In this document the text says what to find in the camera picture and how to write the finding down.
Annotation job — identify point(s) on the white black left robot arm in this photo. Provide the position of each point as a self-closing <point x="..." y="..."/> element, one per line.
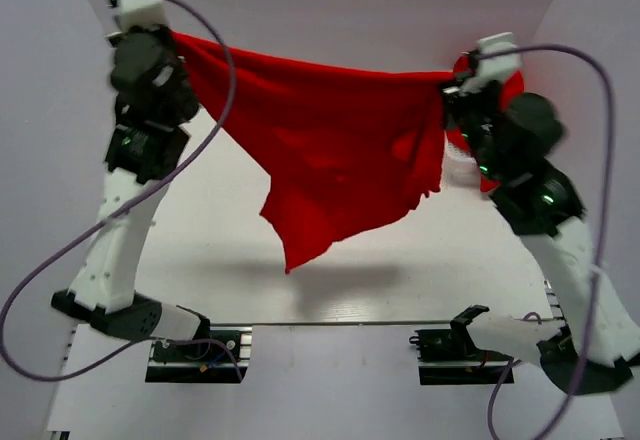
<point x="103" y="293"/>

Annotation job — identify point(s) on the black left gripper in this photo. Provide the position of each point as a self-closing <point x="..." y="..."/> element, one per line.
<point x="162" y="32"/>

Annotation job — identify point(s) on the white plastic laundry basket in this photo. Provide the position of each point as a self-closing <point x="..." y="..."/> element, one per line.
<point x="459" y="166"/>

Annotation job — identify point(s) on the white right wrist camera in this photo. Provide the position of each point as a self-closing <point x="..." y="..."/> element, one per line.
<point x="492" y="60"/>

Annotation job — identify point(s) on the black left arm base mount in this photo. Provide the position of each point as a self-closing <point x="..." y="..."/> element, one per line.
<point x="204" y="363"/>

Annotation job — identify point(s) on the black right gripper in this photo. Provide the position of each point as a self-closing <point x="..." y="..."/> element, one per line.
<point x="451" y="100"/>

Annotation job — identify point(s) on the red t-shirt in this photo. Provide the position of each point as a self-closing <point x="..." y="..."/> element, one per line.
<point x="346" y="150"/>

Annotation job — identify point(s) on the pile of red t-shirts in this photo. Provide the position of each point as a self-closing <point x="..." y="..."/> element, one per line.
<point x="501" y="97"/>

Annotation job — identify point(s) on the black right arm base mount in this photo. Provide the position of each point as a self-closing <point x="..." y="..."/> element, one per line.
<point x="443" y="363"/>

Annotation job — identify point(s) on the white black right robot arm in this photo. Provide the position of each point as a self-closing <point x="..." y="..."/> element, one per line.
<point x="540" y="204"/>

